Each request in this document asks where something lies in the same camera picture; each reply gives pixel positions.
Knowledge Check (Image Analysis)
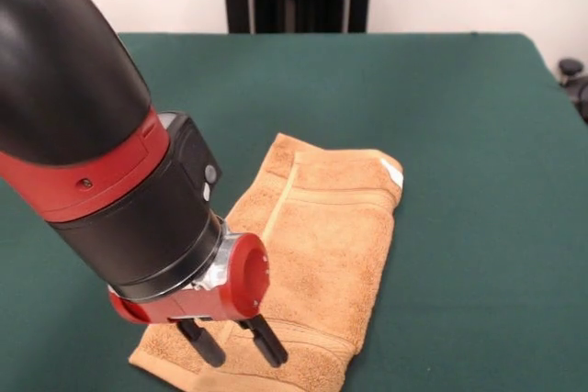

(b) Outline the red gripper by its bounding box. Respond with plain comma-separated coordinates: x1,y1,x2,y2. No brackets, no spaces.
107,231,289,369

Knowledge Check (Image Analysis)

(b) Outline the tan terry towel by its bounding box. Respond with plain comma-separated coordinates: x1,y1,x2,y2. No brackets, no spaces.
128,132,405,392

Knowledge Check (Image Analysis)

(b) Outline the dark green table cloth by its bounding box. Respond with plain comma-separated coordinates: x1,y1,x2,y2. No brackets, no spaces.
0,32,588,392

